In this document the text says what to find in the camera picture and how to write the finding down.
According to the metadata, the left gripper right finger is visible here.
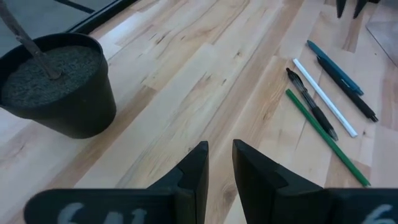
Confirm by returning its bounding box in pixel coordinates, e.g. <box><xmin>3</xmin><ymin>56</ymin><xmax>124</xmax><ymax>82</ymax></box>
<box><xmin>233</xmin><ymin>139</ymin><xmax>398</xmax><ymax>224</ymax></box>

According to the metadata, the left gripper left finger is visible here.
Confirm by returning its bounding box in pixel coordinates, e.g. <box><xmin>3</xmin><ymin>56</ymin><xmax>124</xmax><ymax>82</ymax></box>
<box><xmin>24</xmin><ymin>140</ymin><xmax>210</xmax><ymax>224</ymax></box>

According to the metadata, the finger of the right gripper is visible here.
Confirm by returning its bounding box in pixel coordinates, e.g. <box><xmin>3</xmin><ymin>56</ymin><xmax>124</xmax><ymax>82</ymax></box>
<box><xmin>353</xmin><ymin>0</ymin><xmax>369</xmax><ymax>19</ymax></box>
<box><xmin>335</xmin><ymin>0</ymin><xmax>348</xmax><ymax>19</ymax></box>

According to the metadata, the blue pen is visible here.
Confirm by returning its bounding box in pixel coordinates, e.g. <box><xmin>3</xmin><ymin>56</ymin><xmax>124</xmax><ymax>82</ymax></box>
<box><xmin>307</xmin><ymin>39</ymin><xmax>364</xmax><ymax>96</ymax></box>

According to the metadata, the green pencil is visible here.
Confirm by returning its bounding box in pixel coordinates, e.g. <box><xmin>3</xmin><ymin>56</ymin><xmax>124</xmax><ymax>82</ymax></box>
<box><xmin>285</xmin><ymin>88</ymin><xmax>371</xmax><ymax>188</ymax></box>

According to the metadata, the white pencil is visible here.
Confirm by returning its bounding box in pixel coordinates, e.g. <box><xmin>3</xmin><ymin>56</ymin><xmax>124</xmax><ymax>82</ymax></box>
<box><xmin>292</xmin><ymin>57</ymin><xmax>359</xmax><ymax>139</ymax></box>

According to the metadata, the black rubber-grip pen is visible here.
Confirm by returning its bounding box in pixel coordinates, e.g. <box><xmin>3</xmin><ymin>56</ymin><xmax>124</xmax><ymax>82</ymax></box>
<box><xmin>285</xmin><ymin>67</ymin><xmax>339</xmax><ymax>142</ymax></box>

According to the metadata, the matte black pen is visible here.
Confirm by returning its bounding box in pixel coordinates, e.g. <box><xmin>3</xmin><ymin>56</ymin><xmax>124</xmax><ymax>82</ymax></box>
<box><xmin>316</xmin><ymin>55</ymin><xmax>379</xmax><ymax>123</ymax></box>

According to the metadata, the green leafy plant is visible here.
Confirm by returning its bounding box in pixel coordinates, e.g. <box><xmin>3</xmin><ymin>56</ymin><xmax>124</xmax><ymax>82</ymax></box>
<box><xmin>0</xmin><ymin>0</ymin><xmax>62</xmax><ymax>80</ymax></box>

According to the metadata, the black aluminium table frame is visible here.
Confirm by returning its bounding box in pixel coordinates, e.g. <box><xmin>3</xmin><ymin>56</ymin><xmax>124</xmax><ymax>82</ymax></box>
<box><xmin>52</xmin><ymin>0</ymin><xmax>139</xmax><ymax>34</ymax></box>

